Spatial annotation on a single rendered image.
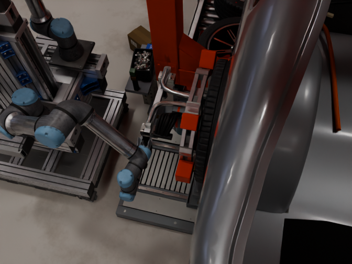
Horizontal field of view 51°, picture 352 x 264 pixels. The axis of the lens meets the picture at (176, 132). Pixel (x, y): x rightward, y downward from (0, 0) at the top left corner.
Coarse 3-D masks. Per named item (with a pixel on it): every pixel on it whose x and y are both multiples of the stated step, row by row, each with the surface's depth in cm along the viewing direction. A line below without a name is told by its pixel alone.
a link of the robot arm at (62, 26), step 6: (60, 18) 211; (54, 24) 209; (60, 24) 209; (66, 24) 209; (48, 30) 211; (54, 30) 207; (60, 30) 207; (66, 30) 208; (72, 30) 212; (48, 36) 215; (54, 36) 211; (60, 36) 209; (66, 36) 210; (72, 36) 214; (60, 42) 214; (66, 42) 214; (72, 42) 216
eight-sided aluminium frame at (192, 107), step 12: (204, 72) 179; (192, 84) 176; (204, 84) 175; (192, 96) 172; (204, 96) 218; (192, 108) 169; (192, 132) 172; (180, 144) 175; (192, 144) 174; (180, 156) 180; (192, 156) 183
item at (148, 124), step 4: (156, 104) 184; (160, 104) 184; (164, 104) 184; (168, 104) 184; (172, 104) 184; (176, 104) 184; (180, 104) 183; (184, 104) 183; (152, 108) 182; (156, 108) 184; (152, 112) 182; (148, 116) 181; (152, 116) 181; (148, 120) 179; (148, 124) 179
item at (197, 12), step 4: (200, 0) 309; (204, 0) 317; (200, 4) 307; (204, 4) 322; (196, 8) 305; (200, 8) 305; (196, 12) 303; (200, 12) 302; (196, 16) 300; (200, 16) 313; (204, 16) 308; (192, 20) 298; (196, 20) 298; (192, 24) 296; (196, 24) 296; (192, 28) 294; (196, 28) 305; (192, 32) 291; (192, 36) 290; (176, 84) 274; (176, 88) 272
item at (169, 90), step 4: (164, 68) 195; (168, 68) 196; (164, 72) 194; (168, 72) 196; (164, 76) 192; (160, 80) 192; (164, 80) 192; (160, 84) 191; (164, 84) 190; (164, 88) 189; (168, 88) 188; (168, 92) 188; (172, 92) 187; (176, 92) 187; (180, 92) 187; (184, 92) 187; (180, 96) 188; (184, 96) 186; (188, 96) 186
